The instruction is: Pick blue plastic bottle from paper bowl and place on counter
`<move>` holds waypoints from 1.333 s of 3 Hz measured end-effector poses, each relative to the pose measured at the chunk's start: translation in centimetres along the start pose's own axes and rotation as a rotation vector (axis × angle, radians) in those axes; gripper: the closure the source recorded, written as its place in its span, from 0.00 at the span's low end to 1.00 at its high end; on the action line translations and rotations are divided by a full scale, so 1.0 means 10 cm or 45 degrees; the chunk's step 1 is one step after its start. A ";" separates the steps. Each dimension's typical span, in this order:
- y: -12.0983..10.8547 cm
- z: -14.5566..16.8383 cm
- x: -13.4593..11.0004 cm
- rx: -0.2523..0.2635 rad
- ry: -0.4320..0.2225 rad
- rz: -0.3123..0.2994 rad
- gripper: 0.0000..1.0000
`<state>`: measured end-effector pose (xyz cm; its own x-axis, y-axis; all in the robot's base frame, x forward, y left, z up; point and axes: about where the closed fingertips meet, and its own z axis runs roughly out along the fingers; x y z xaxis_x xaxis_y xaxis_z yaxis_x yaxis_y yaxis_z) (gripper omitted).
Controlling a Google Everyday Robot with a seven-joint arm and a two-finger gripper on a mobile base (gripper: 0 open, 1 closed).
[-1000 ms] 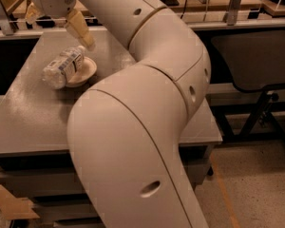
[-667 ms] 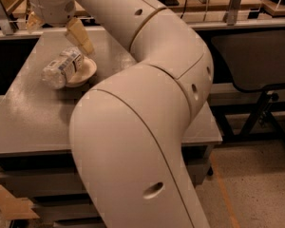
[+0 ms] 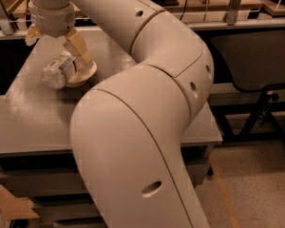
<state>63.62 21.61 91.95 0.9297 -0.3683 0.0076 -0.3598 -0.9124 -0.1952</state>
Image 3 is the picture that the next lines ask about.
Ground grey metal bracket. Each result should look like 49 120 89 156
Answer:
0 0 15 35
224 0 241 26

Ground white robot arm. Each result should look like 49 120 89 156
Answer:
29 0 214 228

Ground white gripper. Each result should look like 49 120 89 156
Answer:
25 2 93 70

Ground grey metal bracket right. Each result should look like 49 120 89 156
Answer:
224 0 241 26

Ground grey metal bracket left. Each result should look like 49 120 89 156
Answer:
0 0 15 35

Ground cardboard piece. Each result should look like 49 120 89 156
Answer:
0 184 39 220

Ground white paper bowl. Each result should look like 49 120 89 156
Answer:
66 62 97 87

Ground grey drawer cabinet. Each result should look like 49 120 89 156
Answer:
0 28 223 228

